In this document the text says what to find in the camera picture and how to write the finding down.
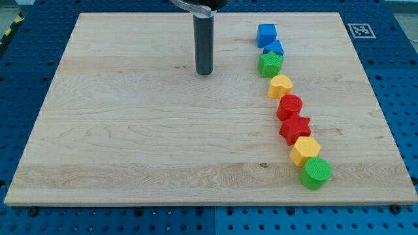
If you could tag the red star block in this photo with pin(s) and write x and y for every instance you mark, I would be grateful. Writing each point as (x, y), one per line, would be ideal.
(294, 127)

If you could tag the yellow hexagon block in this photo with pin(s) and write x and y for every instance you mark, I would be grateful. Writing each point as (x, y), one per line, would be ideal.
(304, 148)

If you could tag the white fiducial marker tag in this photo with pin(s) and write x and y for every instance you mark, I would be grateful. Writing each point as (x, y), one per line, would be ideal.
(361, 31)

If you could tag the light wooden board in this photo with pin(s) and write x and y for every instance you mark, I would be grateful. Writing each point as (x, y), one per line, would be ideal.
(128, 122)

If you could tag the yellow heart block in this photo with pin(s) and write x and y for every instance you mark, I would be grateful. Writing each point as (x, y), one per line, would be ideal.
(279, 86)

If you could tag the green star block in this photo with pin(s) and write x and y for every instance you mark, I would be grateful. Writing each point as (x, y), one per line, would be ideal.
(270, 64)

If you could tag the blue cube block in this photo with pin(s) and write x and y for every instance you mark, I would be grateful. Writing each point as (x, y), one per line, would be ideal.
(266, 33)

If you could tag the red cylinder block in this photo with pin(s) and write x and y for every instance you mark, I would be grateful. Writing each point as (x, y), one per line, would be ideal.
(289, 104)

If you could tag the black yellow hazard tape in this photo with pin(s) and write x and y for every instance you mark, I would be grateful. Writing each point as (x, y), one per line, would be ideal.
(11, 31)

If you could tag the silver clamp on arm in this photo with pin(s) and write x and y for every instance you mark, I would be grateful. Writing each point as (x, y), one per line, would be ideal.
(200, 11)

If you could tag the green cylinder block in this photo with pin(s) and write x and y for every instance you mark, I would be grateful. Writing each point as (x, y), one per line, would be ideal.
(315, 173)

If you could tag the blue pentagon block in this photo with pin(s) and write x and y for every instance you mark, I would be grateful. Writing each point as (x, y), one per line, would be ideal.
(275, 47)

